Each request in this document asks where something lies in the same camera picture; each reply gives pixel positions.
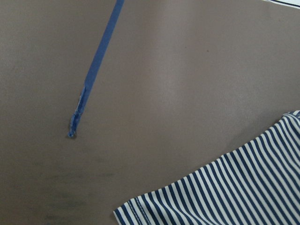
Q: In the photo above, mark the blue white striped polo shirt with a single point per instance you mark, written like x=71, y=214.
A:
x=256, y=184

